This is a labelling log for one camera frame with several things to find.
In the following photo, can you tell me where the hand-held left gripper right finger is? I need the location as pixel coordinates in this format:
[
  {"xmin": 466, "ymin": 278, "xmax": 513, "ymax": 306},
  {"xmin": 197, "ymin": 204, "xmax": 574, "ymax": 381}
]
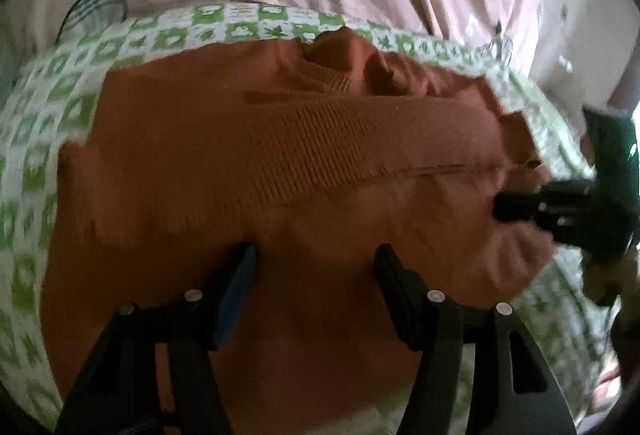
[{"xmin": 374, "ymin": 243, "xmax": 579, "ymax": 435}]

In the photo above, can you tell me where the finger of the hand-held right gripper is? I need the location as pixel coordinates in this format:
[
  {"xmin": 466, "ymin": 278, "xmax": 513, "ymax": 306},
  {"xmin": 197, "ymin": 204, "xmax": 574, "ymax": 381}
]
[{"xmin": 492, "ymin": 180, "xmax": 596, "ymax": 236}]

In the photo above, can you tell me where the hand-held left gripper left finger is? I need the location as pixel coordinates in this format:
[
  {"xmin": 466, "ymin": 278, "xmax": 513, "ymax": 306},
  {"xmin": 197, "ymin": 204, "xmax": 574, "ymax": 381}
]
[{"xmin": 54, "ymin": 241, "xmax": 258, "ymax": 435}]

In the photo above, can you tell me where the orange knit sweater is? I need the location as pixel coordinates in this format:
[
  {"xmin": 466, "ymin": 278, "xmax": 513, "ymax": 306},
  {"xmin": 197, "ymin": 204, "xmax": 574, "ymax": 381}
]
[{"xmin": 39, "ymin": 27, "xmax": 556, "ymax": 408}]

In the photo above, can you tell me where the green white checkered blanket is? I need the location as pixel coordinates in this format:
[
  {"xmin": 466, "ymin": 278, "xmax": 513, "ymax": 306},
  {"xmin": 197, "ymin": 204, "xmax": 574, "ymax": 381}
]
[{"xmin": 0, "ymin": 2, "xmax": 623, "ymax": 433}]

